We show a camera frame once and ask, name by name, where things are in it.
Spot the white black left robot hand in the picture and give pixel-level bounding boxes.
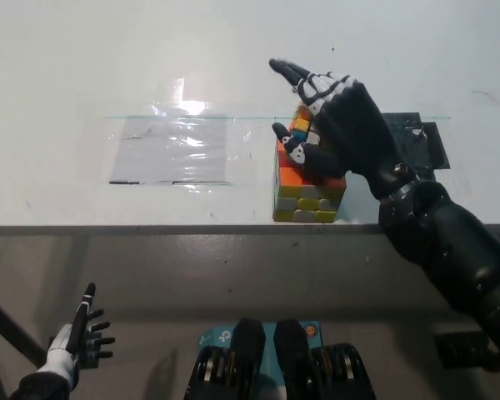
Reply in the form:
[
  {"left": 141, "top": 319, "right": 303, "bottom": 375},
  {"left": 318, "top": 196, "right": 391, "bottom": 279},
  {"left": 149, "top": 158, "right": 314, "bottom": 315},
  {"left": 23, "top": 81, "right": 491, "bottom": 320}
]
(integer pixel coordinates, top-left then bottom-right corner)
[{"left": 44, "top": 282, "right": 117, "bottom": 389}]

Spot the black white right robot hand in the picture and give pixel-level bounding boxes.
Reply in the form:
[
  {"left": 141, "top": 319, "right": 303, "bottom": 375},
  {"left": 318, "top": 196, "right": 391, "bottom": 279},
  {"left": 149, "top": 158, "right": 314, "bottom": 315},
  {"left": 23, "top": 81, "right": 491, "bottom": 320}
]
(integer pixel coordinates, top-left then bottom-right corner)
[{"left": 268, "top": 57, "right": 421, "bottom": 202}]

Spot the small multicoloured studded puzzle cube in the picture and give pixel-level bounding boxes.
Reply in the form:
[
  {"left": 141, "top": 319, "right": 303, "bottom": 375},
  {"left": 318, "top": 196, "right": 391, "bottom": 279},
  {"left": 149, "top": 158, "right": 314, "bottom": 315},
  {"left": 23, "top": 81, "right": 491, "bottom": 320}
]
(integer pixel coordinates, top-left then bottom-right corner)
[{"left": 289, "top": 103, "right": 325, "bottom": 148}]

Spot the large orange red puzzle cube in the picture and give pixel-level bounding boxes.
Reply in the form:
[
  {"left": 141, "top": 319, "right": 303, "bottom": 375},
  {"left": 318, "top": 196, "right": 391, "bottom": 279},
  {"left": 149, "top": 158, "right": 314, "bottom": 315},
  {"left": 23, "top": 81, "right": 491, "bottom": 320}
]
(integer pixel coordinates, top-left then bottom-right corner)
[{"left": 272, "top": 137, "right": 346, "bottom": 224}]

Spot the black ribbed robot body block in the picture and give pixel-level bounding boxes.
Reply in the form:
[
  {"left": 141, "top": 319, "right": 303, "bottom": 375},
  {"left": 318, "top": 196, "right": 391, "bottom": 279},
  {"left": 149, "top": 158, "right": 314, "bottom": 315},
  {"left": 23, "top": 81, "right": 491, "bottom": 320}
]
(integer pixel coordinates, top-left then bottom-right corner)
[
  {"left": 272, "top": 318, "right": 376, "bottom": 400},
  {"left": 185, "top": 318, "right": 268, "bottom": 400}
]

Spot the black tape patch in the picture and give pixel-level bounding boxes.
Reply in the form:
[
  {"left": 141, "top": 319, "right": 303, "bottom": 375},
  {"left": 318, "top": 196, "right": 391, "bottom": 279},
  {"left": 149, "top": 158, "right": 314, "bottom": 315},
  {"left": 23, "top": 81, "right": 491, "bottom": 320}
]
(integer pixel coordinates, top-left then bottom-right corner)
[{"left": 381, "top": 112, "right": 450, "bottom": 172}]

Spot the black diagonal support bar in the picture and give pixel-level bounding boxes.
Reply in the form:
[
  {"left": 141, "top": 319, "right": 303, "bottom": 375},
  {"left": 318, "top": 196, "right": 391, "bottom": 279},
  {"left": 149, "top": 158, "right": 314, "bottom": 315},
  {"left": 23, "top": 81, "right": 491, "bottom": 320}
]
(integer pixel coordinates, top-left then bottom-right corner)
[{"left": 0, "top": 291, "right": 48, "bottom": 368}]

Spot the clear plastic sheet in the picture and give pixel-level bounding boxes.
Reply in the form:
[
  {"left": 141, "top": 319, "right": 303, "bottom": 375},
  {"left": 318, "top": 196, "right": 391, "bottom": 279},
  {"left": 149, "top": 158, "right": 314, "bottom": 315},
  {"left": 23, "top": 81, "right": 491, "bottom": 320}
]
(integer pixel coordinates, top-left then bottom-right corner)
[{"left": 105, "top": 77, "right": 255, "bottom": 193}]

